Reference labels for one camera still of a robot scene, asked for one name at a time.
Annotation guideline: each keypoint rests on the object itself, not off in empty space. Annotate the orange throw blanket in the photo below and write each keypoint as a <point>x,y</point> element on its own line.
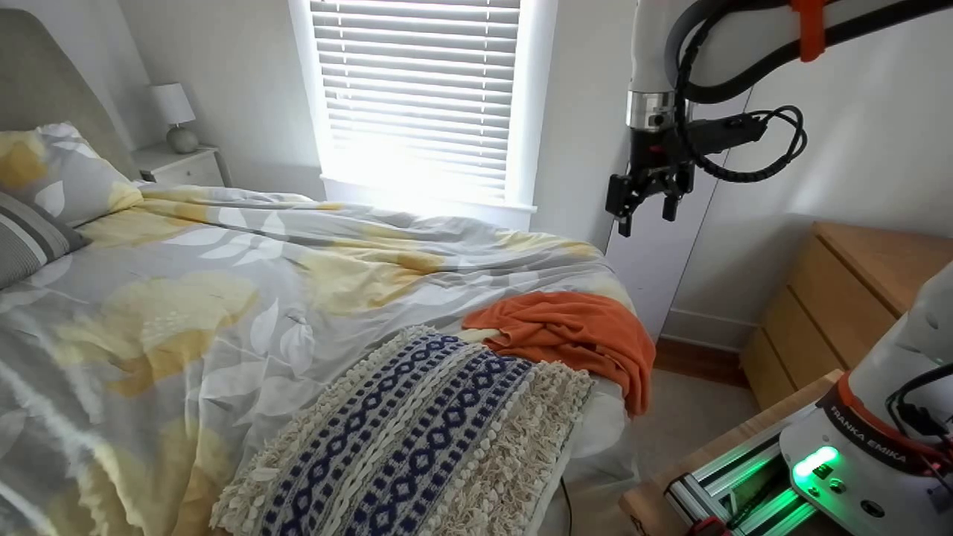
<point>577,327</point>

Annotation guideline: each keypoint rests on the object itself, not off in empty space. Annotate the white table lamp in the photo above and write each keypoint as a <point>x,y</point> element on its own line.
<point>178,111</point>

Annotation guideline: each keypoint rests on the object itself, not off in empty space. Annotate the grey upholstered headboard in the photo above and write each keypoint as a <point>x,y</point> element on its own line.
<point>39,85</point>

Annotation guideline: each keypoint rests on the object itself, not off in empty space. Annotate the wooden dresser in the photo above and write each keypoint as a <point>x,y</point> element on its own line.
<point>845,290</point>

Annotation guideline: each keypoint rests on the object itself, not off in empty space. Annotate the blue cream woven pillow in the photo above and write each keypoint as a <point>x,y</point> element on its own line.
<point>428,436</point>

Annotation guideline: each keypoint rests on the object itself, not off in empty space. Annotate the white window blinds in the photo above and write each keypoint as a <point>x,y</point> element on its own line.
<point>419,89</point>

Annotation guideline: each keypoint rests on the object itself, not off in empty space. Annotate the white nightstand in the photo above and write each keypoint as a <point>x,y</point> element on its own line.
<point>170,167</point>

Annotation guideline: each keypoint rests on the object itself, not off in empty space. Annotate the grey yellow floral duvet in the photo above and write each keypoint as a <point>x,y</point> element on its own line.
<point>144,371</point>

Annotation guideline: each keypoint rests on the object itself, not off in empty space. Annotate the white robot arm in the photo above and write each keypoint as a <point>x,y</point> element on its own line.
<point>708,50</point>

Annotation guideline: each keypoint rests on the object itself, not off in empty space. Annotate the grey striped pillow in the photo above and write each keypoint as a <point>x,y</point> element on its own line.
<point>30,240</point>

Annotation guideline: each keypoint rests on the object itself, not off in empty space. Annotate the floral bed pillow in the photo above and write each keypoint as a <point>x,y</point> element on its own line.
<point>59,170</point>

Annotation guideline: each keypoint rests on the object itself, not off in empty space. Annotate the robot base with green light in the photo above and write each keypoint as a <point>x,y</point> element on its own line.
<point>872,455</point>

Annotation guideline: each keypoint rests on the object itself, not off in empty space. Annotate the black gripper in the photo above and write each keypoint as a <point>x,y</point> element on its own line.
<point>657,167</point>

